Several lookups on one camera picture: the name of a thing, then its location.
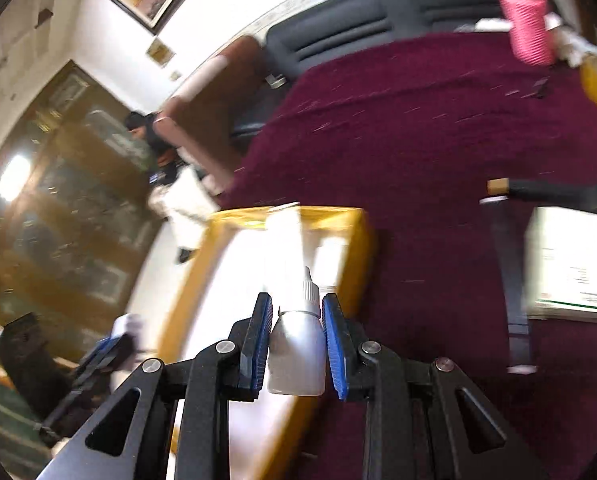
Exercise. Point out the large white green medicine box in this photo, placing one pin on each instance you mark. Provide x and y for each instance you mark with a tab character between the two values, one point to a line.
573	260

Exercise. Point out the small white dropper bottle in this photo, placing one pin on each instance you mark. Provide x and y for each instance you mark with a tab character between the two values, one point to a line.
298	355

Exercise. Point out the gold foil tray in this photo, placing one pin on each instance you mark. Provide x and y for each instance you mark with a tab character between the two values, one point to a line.
353	260

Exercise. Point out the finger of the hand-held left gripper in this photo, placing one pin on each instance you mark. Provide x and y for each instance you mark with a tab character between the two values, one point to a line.
108	350

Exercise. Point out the black marker with white cap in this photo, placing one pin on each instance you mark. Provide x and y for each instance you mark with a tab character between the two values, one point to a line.
510	285

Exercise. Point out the small framed wall plaque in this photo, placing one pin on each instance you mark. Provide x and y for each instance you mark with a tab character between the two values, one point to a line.
159	53

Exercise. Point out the white paper sheet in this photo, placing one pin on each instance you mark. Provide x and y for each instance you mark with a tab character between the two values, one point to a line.
490	24

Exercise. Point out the thermos in pink knit sleeve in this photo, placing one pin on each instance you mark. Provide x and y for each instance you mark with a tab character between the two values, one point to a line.
525	25

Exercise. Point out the wooden wardrobe with glass doors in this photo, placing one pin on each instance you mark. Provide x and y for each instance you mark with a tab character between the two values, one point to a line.
68	210

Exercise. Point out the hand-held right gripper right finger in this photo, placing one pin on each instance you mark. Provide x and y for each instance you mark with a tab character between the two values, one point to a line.
333	345

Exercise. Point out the brown armchair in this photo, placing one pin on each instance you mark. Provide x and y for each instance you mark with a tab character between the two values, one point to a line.
213	90

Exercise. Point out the black pen with gold tip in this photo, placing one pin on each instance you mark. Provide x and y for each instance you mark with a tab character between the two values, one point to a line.
553	191

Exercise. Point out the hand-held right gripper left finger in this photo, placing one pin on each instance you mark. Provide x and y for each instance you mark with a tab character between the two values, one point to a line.
261	340

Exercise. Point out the black leather sofa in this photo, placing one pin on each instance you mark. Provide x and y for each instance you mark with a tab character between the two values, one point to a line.
338	25

